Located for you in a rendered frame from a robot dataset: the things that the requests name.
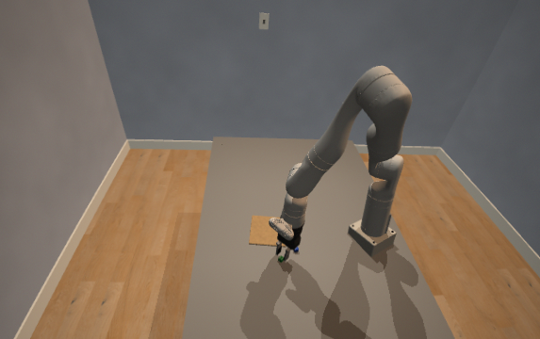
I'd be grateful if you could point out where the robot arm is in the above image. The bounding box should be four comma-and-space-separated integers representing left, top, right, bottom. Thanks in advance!
284, 66, 412, 237

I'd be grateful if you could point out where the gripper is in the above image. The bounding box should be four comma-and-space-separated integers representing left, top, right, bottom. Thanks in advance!
269, 208, 305, 261

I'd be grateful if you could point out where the tan square mat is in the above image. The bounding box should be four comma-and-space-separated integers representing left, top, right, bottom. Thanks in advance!
249, 216, 278, 246

